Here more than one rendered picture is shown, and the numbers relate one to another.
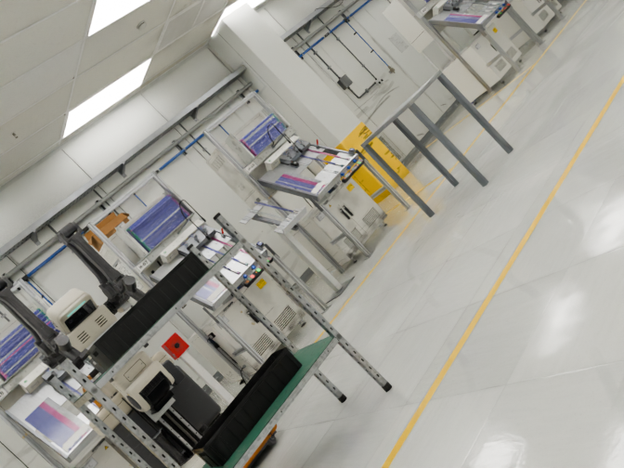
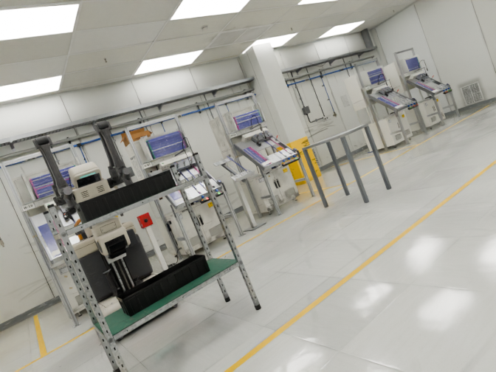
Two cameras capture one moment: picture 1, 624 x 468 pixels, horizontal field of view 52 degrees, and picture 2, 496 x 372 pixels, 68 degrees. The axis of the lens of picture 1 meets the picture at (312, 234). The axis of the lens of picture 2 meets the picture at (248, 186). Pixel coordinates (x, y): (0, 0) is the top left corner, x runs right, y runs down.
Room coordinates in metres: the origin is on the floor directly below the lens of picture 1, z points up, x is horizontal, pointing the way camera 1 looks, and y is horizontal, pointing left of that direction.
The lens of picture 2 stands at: (0.48, -0.02, 0.95)
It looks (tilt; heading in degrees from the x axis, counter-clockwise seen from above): 4 degrees down; 1
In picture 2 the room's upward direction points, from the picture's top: 22 degrees counter-clockwise
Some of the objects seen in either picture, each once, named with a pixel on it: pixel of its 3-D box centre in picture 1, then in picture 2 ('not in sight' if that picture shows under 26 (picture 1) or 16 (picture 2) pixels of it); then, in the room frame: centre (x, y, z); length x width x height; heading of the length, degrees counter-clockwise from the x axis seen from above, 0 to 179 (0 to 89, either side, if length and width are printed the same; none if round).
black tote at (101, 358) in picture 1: (149, 309); (127, 195); (2.72, 0.71, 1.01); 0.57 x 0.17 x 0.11; 124
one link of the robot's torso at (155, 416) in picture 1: (161, 385); (121, 243); (3.50, 1.18, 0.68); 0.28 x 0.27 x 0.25; 124
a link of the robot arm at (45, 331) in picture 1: (27, 315); (53, 166); (3.10, 1.25, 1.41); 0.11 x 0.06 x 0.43; 124
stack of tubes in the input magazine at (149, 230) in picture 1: (158, 223); (165, 145); (5.58, 0.89, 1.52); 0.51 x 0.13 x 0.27; 123
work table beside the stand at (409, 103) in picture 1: (435, 147); (345, 167); (4.83, -1.13, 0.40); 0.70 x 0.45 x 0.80; 31
